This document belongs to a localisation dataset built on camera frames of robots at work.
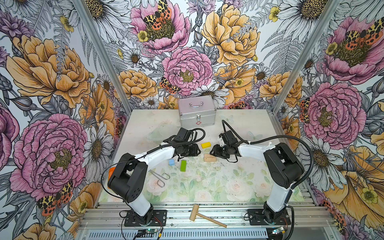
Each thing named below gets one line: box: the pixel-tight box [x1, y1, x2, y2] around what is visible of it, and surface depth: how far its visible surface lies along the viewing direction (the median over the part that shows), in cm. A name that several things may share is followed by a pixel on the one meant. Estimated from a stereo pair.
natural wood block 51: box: [204, 154, 217, 160], surface depth 96 cm
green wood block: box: [180, 160, 187, 172], surface depth 94 cm
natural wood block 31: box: [203, 157, 217, 162], surface depth 96 cm
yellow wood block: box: [201, 142, 212, 149], surface depth 103 cm
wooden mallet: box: [189, 204, 227, 228], surface depth 76 cm
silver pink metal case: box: [177, 95, 217, 129], surface depth 107 cm
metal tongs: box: [148, 170, 171, 188], surface depth 90 cm
